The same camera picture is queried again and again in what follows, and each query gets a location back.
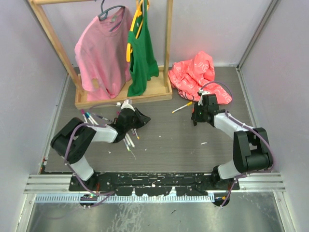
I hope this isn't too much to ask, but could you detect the green tank top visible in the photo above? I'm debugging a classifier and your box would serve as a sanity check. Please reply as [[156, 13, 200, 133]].
[[127, 8, 159, 97]]

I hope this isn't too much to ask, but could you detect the slotted cable duct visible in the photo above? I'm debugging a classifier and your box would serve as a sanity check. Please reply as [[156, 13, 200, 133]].
[[34, 193, 215, 204]]

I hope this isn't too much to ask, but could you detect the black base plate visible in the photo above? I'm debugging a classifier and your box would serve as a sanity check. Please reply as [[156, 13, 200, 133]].
[[84, 172, 240, 197]]

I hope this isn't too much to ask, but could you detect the grey capped white marker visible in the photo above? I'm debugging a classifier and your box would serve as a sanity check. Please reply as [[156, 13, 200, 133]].
[[126, 134, 135, 147]]

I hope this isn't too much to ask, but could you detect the grey hanger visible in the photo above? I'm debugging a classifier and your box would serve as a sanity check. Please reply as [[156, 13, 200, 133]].
[[98, 0, 126, 21]]

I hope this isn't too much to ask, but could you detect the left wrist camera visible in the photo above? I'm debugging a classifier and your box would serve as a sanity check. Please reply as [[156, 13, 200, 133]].
[[121, 99, 135, 111]]

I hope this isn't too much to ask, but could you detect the green capped marker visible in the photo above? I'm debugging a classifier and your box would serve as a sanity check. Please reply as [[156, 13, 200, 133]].
[[123, 138, 130, 152]]

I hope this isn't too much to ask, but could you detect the coral printed cloth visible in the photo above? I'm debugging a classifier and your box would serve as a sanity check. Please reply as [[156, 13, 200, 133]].
[[168, 51, 232, 105]]

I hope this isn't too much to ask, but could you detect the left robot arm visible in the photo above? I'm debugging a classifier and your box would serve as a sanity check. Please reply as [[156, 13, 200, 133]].
[[50, 108, 151, 191]]

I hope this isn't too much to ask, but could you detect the yellow capped white pen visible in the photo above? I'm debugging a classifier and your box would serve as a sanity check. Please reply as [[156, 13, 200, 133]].
[[171, 101, 193, 114]]

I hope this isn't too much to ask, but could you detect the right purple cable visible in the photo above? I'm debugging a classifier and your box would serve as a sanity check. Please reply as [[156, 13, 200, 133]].
[[201, 81, 275, 206]]

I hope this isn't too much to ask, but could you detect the yellow hanger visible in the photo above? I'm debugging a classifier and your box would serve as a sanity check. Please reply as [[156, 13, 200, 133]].
[[126, 0, 144, 62]]

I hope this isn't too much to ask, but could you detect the pink t-shirt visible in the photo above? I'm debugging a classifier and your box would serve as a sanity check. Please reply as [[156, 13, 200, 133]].
[[74, 7, 132, 101]]

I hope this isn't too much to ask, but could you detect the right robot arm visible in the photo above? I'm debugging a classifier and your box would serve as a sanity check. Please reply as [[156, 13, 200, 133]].
[[191, 91, 273, 190]]

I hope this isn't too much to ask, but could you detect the wooden clothes rack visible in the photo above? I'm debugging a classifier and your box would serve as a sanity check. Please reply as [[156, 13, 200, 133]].
[[28, 0, 173, 110]]

